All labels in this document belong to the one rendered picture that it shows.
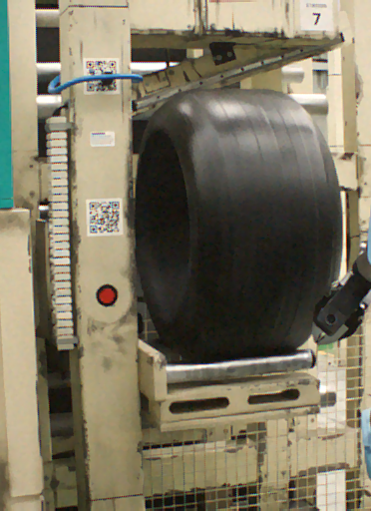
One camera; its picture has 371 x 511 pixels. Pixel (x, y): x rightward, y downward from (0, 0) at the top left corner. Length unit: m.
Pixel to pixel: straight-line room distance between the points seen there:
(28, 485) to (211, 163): 0.83
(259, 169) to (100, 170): 0.33
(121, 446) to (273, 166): 0.67
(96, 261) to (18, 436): 0.79
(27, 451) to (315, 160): 0.93
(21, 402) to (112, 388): 0.80
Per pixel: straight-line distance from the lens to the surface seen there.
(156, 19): 2.26
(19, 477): 1.22
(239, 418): 1.97
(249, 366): 1.98
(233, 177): 1.80
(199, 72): 2.42
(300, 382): 2.01
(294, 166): 1.86
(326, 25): 2.42
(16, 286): 1.17
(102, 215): 1.93
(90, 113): 1.93
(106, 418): 1.99
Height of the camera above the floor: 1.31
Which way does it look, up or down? 5 degrees down
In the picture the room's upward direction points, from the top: 2 degrees counter-clockwise
